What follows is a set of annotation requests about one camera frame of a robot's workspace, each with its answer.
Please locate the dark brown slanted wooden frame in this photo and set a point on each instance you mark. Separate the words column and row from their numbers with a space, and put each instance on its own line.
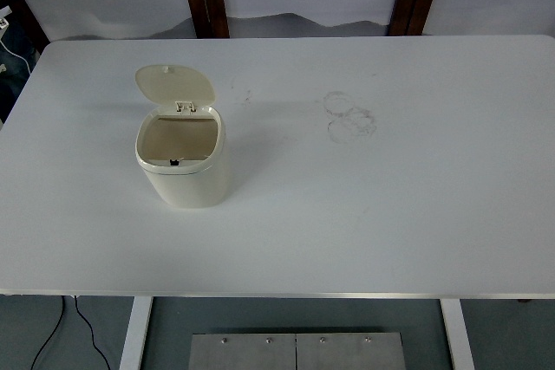
column 24, row 6

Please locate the cream plastic lidded trash bin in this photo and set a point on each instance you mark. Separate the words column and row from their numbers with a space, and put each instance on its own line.
column 186, row 190

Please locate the grey metal plate with screws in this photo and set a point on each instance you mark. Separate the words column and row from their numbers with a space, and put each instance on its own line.
column 351, row 355
column 243, row 355

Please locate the white metal table leg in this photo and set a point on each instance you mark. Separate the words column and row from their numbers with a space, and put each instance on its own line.
column 458, row 335
column 135, row 335

